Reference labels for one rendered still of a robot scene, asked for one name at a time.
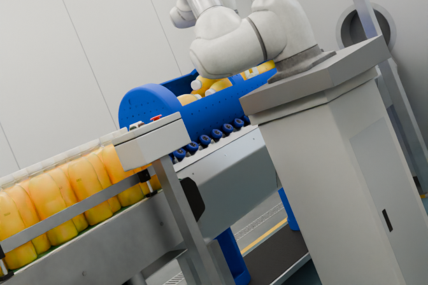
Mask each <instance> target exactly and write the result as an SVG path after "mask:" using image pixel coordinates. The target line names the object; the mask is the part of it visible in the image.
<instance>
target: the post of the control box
mask: <svg viewBox="0 0 428 285"><path fill-rule="evenodd" d="M152 165H153V168H154V171H155V173H156V175H157V178H158V180H159V183H160V185H161V187H162V190H163V192H164V194H165V196H166V199H167V202H168V204H169V206H170V209H171V211H172V213H173V216H174V218H175V221H176V224H177V225H178V228H179V230H180V233H181V235H182V237H183V240H184V242H185V245H186V247H187V249H188V252H189V254H190V257H191V259H192V262H193V264H194V266H195V268H196V271H197V274H198V276H199V278H200V280H201V283H202V285H222V283H221V280H220V278H219V276H218V273H217V270H216V268H215V266H214V264H213V261H212V259H211V256H210V254H209V251H208V248H207V247H206V244H205V242H204V239H203V236H202V235H201V232H200V230H199V227H198V225H197V223H196V220H195V217H194V215H193V213H192V210H191V208H190V206H189V203H188V201H187V198H186V196H185V194H184V191H183V188H182V186H181V184H180V181H179V179H178V176H177V175H176V172H175V169H174V167H173V164H172V162H171V160H170V157H169V155H166V156H164V157H162V158H160V159H158V160H156V161H154V162H152Z"/></svg>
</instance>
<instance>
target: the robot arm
mask: <svg viewBox="0 0 428 285"><path fill-rule="evenodd" d="M251 11H252V14H251V15H249V16H248V17H246V18H244V19H241V18H240V16H239V13H238V10H237V7H236V1H235V0H177V3H176V6H175V7H173V8H172V10H171V11H170V12H169V18H170V20H171V22H172V23H173V25H174V26H175V27H176V28H178V29H186V28H189V27H193V26H195V28H194V34H195V36H196V40H194V41H193V42H192V44H191V46H190V59H191V61H192V63H193V65H194V67H195V69H196V70H197V72H198V73H199V74H200V76H201V77H203V78H208V79H210V80H217V79H222V78H228V77H231V76H234V75H237V74H239V73H242V72H244V74H245V76H246V78H247V79H248V76H249V74H250V73H249V69H251V68H252V71H253V73H254V75H255V76H256V75H258V74H259V72H258V70H257V67H256V66H257V65H258V64H260V63H261V62H264V61H266V60H271V59H273V61H274V63H275V66H276V70H277V73H276V74H275V75H273V76H272V77H270V79H268V80H267V82H268V84H271V83H274V82H276V81H279V80H282V79H284V78H288V77H290V76H293V75H295V74H299V73H302V72H305V71H307V70H309V69H311V68H313V67H315V66H316V65H318V64H319V63H321V62H323V61H325V60H327V59H329V58H330V57H332V56H334V55H336V54H337V53H336V51H335V50H333V51H329V52H324V50H323V49H320V47H319V46H318V44H317V41H316V39H315V35H314V32H313V29H312V27H311V24H310V21H309V20H308V17H307V16H306V14H305V12H304V10H303V8H302V6H301V5H300V4H299V2H298V1H297V0H255V1H254V2H253V3H252V6H251Z"/></svg>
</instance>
